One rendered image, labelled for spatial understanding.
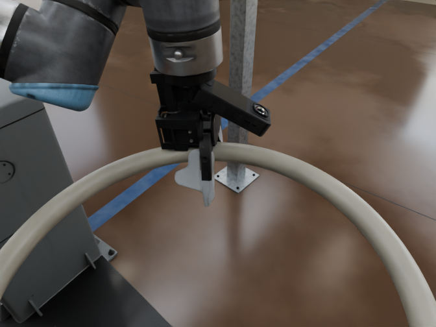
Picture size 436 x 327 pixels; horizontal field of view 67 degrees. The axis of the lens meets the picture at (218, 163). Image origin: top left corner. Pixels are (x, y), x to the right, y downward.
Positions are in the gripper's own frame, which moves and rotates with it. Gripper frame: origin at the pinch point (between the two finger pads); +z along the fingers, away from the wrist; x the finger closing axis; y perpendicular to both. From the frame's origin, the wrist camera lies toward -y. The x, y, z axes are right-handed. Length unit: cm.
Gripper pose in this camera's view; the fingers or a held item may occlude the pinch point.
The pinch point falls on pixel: (217, 177)
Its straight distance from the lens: 56.0
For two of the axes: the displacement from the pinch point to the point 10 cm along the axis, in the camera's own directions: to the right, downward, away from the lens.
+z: 0.8, 7.6, 6.4
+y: -9.9, -0.2, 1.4
